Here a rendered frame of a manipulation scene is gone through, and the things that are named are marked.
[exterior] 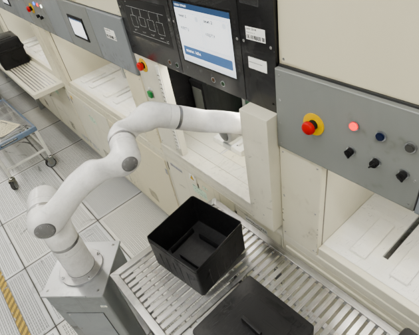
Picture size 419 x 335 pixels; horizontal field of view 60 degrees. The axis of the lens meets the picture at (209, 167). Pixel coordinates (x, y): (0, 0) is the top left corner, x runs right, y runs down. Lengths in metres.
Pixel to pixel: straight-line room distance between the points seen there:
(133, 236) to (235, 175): 1.27
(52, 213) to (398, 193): 1.09
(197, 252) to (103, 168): 0.56
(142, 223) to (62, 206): 1.51
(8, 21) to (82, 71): 1.51
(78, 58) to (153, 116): 1.95
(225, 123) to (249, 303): 0.63
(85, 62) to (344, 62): 2.52
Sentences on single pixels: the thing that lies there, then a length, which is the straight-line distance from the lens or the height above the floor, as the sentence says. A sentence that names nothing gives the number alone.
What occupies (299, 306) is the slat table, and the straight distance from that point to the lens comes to 1.43.
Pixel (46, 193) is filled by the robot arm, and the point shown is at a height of 1.18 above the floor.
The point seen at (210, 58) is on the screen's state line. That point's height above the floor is 1.51.
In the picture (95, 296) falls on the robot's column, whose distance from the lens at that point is 1.63.
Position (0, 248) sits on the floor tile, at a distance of 3.29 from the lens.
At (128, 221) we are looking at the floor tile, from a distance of 2.91.
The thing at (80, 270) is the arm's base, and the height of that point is 0.81.
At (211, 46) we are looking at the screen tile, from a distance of 1.25.
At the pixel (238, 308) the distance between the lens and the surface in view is 1.32.
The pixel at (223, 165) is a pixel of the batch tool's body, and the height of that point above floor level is 0.87.
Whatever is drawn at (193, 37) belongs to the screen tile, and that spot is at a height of 1.57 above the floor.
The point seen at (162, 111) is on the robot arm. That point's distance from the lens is 1.28.
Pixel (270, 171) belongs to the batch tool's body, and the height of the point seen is 1.19.
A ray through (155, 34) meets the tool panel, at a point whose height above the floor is 1.53.
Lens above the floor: 2.03
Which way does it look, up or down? 40 degrees down
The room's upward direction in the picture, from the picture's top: 12 degrees counter-clockwise
